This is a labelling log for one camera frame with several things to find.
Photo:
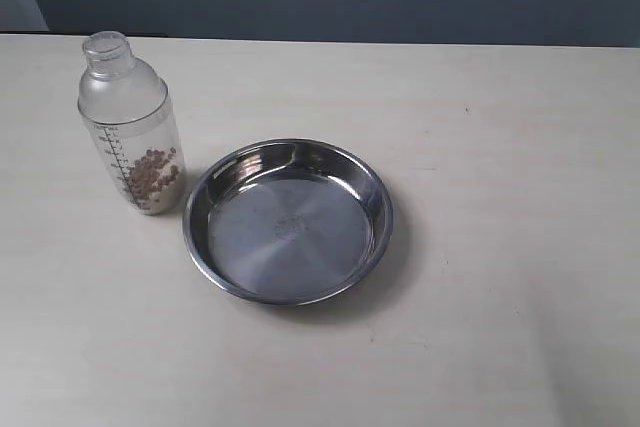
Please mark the clear plastic shaker bottle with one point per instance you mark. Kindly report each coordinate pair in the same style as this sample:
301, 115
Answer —
127, 109

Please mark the round stainless steel plate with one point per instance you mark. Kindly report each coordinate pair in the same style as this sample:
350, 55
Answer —
288, 222

